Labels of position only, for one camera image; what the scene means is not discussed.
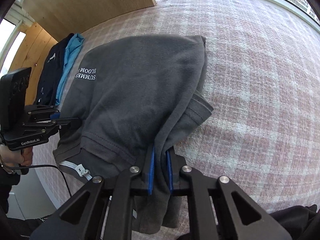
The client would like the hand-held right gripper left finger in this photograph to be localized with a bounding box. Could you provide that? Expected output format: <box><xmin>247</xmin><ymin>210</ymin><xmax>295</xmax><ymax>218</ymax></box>
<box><xmin>30</xmin><ymin>146</ymin><xmax>156</xmax><ymax>240</ymax></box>

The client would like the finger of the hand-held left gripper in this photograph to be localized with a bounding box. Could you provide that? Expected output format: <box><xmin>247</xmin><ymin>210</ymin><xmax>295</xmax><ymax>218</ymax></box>
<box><xmin>25</xmin><ymin>106</ymin><xmax>60</xmax><ymax>120</ymax></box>
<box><xmin>22</xmin><ymin>117</ymin><xmax>82</xmax><ymax>133</ymax></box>

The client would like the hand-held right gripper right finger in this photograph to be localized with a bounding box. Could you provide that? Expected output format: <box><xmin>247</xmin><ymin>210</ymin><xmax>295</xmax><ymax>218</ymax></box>
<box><xmin>166</xmin><ymin>149</ymin><xmax>292</xmax><ymax>240</ymax></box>

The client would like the grey flower print t-shirt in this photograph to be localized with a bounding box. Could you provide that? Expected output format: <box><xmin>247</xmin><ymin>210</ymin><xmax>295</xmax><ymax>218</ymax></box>
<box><xmin>52</xmin><ymin>35</ymin><xmax>214</xmax><ymax>234</ymax></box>

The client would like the black yellow striped garment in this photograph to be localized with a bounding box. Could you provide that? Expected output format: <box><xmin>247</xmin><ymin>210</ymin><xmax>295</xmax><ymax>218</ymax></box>
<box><xmin>269</xmin><ymin>204</ymin><xmax>318</xmax><ymax>240</ymax></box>

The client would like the person's left forearm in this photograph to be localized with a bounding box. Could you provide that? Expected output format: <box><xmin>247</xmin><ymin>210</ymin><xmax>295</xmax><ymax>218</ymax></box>
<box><xmin>0</xmin><ymin>171</ymin><xmax>22</xmax><ymax>214</ymax></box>

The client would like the person's left hand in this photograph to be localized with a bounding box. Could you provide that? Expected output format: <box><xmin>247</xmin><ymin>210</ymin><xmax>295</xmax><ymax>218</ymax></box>
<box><xmin>0</xmin><ymin>146</ymin><xmax>34</xmax><ymax>167</ymax></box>

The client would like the folded navy shirt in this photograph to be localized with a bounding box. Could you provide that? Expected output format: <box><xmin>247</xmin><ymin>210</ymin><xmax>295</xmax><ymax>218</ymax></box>
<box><xmin>34</xmin><ymin>33</ymin><xmax>75</xmax><ymax>105</ymax></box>

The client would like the folded light blue shirt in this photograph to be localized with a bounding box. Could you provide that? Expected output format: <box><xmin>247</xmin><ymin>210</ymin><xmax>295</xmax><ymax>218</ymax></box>
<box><xmin>55</xmin><ymin>33</ymin><xmax>85</xmax><ymax>106</ymax></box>

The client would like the light wooden board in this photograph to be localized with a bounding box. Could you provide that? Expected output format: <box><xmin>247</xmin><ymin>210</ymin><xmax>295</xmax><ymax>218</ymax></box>
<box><xmin>21</xmin><ymin>0</ymin><xmax>157</xmax><ymax>43</ymax></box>

